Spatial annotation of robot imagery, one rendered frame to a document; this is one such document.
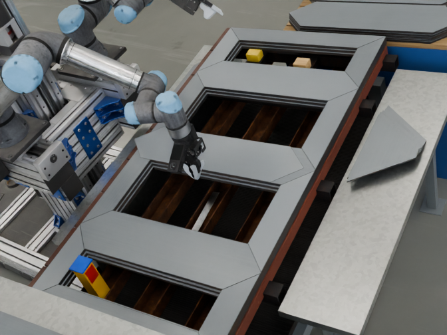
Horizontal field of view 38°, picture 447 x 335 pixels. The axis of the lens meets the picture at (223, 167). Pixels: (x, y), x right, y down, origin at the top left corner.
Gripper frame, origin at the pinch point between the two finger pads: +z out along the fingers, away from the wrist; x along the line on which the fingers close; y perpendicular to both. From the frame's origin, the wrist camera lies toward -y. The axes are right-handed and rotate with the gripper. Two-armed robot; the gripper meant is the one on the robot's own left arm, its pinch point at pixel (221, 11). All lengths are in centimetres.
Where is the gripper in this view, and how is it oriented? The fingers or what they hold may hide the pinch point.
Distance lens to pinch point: 251.5
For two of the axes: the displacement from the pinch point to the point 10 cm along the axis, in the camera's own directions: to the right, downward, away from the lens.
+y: -5.4, 8.2, 1.8
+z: 8.4, 5.5, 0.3
